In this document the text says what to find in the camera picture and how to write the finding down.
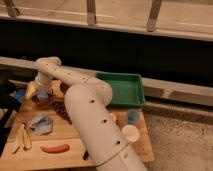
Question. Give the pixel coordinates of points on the white cup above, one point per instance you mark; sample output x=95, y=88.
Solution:
x=131, y=133

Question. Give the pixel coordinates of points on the black chair frame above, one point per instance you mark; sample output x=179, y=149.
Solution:
x=6, y=102

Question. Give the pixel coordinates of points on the blue object at table edge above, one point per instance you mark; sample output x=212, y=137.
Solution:
x=19, y=94

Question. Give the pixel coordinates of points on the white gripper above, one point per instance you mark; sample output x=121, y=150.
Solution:
x=42, y=82

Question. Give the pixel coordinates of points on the blue sponge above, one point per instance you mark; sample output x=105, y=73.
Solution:
x=42, y=96

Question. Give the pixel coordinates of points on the blue cup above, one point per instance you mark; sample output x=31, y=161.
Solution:
x=132, y=116

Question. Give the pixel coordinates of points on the yellow banana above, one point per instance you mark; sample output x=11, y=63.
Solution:
x=22, y=139

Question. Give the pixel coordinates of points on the crumpled blue cloth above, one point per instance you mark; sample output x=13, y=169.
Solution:
x=41, y=124

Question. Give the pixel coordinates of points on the bunch of dark grapes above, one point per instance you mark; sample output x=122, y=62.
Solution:
x=60, y=110

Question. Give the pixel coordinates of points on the green plastic tray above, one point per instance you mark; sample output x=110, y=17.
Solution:
x=127, y=89

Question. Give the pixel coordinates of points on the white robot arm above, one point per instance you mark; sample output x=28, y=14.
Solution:
x=85, y=102

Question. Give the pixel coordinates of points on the purple bowl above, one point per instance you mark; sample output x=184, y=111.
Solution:
x=63, y=87

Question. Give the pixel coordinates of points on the red bowl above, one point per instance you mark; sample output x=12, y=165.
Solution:
x=34, y=98

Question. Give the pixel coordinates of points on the red sausage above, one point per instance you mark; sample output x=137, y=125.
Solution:
x=57, y=149

